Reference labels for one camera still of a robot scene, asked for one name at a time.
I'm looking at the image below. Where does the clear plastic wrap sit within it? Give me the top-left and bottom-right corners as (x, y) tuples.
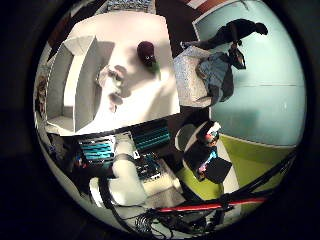
(97, 64), (129, 113)

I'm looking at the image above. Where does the white open box container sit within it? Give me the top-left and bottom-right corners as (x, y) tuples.
(44, 34), (103, 134)

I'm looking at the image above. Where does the teal ribbed control box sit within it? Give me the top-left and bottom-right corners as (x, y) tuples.
(78, 136), (118, 167)
(131, 121), (172, 153)

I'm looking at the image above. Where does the white round chair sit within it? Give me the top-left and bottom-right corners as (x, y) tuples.
(174, 122), (208, 153)

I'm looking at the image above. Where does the circuit board with teal parts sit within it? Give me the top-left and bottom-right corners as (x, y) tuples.
(134, 151), (163, 182)

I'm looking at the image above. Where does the white patterned chair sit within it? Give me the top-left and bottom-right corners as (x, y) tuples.
(172, 45), (214, 108)

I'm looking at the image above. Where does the seated person with headset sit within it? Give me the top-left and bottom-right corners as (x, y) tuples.
(183, 119), (223, 183)

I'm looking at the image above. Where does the blue grey jacket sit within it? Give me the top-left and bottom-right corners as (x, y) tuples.
(195, 51), (236, 104)

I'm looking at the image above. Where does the black laptop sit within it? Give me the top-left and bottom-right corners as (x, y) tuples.
(204, 156), (233, 185)

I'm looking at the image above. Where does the person in dark clothes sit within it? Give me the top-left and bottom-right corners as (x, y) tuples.
(181, 18), (269, 51)

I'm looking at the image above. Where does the red cable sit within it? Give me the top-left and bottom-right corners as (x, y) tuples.
(156, 196), (268, 214)

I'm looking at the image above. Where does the thin black cable bundle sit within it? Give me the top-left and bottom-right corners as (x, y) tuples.
(99, 179), (228, 239)

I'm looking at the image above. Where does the thick black cable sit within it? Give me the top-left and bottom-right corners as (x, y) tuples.
(179, 149), (298, 205)

